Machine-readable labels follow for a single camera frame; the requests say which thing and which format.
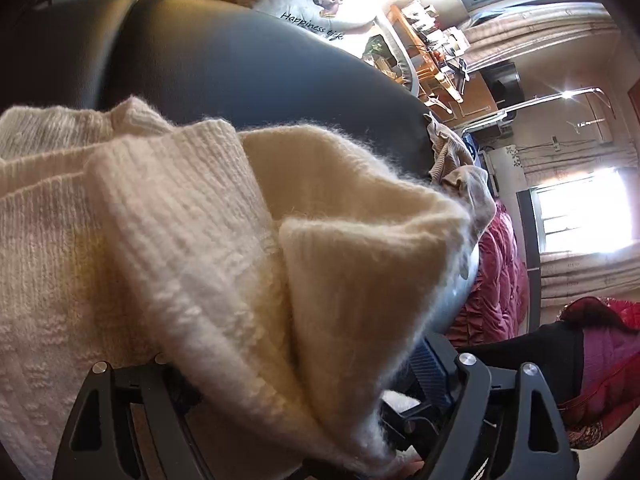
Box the beige patterned curtain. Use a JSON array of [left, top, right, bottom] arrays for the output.
[[462, 2, 622, 72]]

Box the cluttered wooden desk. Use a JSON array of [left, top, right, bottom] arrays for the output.
[[365, 2, 482, 114]]

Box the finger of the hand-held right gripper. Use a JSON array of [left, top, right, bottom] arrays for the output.
[[379, 401, 445, 454]]

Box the cream knitted sweater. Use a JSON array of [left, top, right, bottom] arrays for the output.
[[0, 97, 474, 480]]

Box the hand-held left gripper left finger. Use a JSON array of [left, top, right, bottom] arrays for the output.
[[52, 352, 212, 480]]

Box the metal clothes rail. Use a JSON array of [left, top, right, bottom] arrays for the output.
[[461, 86, 614, 134]]

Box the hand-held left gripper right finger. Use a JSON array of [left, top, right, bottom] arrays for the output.
[[410, 335, 581, 480]]

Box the black monitor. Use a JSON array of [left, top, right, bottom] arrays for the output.
[[481, 62, 524, 112]]

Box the pink ruffled bedspread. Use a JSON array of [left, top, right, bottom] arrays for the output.
[[446, 199, 532, 347]]

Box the small window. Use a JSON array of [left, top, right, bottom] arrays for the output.
[[529, 166, 640, 254]]

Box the beige crumpled garment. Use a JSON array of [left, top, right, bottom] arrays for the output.
[[424, 112, 497, 242]]

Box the short beige curtain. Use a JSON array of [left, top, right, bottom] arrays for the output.
[[537, 250, 640, 312]]

